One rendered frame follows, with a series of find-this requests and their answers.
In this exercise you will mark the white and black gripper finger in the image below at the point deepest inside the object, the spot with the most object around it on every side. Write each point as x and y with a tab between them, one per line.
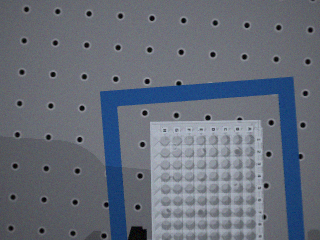
137	233

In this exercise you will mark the light grey perforated base plate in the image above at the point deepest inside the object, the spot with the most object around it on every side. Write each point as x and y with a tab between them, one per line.
57	55

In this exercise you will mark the blue tape outline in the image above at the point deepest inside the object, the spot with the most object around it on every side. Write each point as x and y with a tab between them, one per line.
284	87

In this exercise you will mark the clear multi-well plate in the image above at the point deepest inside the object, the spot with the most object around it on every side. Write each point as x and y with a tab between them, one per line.
182	149

